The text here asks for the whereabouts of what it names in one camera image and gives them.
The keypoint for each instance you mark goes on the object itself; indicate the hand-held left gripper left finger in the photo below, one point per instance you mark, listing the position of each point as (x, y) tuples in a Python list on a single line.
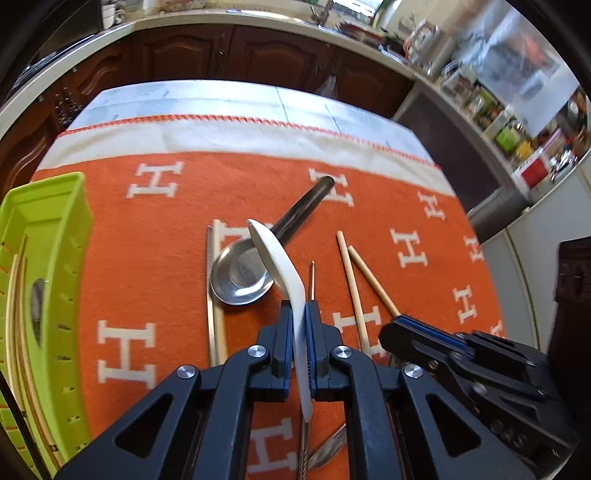
[(287, 341)]

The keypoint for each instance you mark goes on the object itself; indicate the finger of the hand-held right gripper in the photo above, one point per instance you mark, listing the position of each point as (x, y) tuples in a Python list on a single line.
[(415, 344), (438, 331)]

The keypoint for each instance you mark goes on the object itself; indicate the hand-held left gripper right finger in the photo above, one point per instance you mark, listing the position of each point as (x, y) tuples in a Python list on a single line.
[(313, 369)]

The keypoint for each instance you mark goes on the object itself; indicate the white ceramic spoon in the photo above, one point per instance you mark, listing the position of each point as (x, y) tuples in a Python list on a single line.
[(277, 258)]

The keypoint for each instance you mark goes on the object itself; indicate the green plastic utensil tray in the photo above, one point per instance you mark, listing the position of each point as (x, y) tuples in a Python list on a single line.
[(55, 221)]

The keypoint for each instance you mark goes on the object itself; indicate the white refrigerator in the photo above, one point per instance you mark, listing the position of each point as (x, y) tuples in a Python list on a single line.
[(521, 277)]

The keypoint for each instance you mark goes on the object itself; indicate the orange patterned blanket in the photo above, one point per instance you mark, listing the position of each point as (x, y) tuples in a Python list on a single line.
[(161, 277)]

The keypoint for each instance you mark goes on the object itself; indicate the steel kitchen appliance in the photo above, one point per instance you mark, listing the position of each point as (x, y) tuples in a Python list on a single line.
[(461, 161)]

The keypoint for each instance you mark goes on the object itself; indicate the row of jars and bottles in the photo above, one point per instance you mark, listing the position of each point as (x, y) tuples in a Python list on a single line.
[(508, 138)]

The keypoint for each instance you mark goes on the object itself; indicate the light blue table cover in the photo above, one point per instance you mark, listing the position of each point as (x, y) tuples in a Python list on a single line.
[(207, 99)]

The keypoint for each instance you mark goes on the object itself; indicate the hanging plastic bag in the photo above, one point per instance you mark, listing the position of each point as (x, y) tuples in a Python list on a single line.
[(330, 87)]

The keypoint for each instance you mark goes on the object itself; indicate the steel electric kettle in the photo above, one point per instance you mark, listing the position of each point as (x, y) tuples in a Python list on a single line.
[(429, 50)]

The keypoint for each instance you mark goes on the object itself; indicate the pile of dishes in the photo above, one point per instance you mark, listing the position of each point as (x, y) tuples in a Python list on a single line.
[(360, 32)]

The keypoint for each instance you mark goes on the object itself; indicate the white kitchen countertop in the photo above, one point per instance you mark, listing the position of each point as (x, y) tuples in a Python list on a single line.
[(207, 19)]

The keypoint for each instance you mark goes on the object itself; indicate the wall poster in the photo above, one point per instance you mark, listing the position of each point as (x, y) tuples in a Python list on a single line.
[(521, 69)]

